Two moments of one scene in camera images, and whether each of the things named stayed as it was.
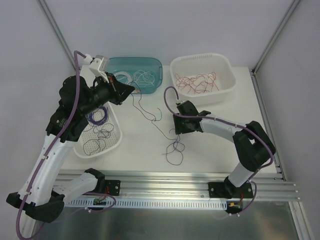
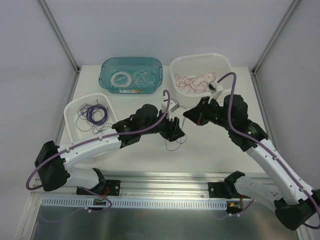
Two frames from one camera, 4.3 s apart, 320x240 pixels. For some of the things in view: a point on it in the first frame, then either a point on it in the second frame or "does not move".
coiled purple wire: [90, 116] does not move
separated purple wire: [105, 131] does not move
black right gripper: [181, 124] → [200, 115]
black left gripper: [116, 91] → [172, 128]
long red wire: [200, 83] does not move
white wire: [142, 77] does not move
